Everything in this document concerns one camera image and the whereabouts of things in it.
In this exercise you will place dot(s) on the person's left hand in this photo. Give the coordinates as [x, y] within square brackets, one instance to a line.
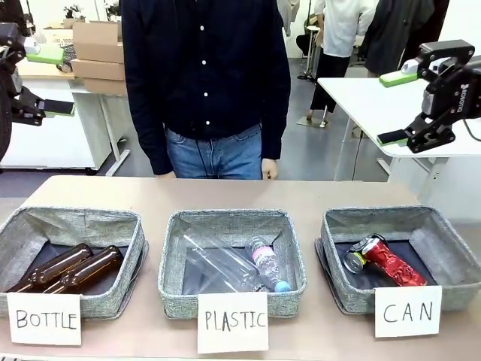
[270, 169]

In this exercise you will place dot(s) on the white table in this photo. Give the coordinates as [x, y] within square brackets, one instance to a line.
[357, 97]

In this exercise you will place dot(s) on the grey fabric basket can label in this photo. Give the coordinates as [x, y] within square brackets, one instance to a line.
[432, 240]

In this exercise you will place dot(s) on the white paper sign CAN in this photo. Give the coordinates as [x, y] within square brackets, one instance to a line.
[407, 312]

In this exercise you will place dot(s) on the open cardboard box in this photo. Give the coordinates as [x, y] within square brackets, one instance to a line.
[95, 41]

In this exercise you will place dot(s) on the flat closed cardboard box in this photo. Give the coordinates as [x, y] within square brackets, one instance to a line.
[105, 85]
[97, 69]

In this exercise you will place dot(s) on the grey fabric basket plastic label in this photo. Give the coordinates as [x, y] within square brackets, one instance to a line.
[233, 222]

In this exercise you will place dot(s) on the silver patterned drink can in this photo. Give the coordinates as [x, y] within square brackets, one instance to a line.
[359, 255]

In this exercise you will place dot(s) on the grey fabric basket bottle label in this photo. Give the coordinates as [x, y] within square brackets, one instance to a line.
[112, 233]

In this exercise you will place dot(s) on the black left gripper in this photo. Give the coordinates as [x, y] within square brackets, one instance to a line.
[4, 113]

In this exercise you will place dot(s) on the white paper sign PLASTIC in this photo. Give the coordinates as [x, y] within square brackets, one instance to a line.
[233, 323]

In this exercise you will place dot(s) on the white paper sign BOTTLE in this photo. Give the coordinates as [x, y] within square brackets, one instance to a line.
[45, 319]

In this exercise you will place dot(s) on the wooden top white desk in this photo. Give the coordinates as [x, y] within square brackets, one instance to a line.
[56, 143]

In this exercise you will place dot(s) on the black mesh basket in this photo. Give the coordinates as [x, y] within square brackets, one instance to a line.
[68, 52]

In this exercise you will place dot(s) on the red crushed can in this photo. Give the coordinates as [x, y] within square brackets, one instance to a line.
[394, 263]

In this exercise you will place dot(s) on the person's right forearm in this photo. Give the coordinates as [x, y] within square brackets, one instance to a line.
[150, 150]

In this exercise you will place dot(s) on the small pink label plastic bottle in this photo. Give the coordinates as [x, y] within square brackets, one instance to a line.
[268, 263]

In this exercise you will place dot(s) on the person's left forearm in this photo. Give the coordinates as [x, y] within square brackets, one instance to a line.
[272, 131]

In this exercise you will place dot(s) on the white plastic crate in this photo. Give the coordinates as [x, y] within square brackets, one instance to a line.
[60, 37]

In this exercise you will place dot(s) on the person in dark shirt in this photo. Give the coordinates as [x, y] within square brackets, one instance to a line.
[203, 75]

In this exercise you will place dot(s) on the background person white shirt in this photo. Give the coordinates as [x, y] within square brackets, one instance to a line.
[343, 34]

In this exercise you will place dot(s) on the grey metal stand base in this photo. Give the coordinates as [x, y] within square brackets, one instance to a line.
[313, 121]

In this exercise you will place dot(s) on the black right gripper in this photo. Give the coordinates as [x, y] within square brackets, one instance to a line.
[462, 90]

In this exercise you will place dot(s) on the background person dark coat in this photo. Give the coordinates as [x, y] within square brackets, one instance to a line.
[398, 37]

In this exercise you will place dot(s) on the large clear plastic bottle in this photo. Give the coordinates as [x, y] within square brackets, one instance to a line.
[221, 259]

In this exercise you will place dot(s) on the brown glass bottle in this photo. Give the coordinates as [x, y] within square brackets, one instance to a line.
[56, 263]
[86, 269]

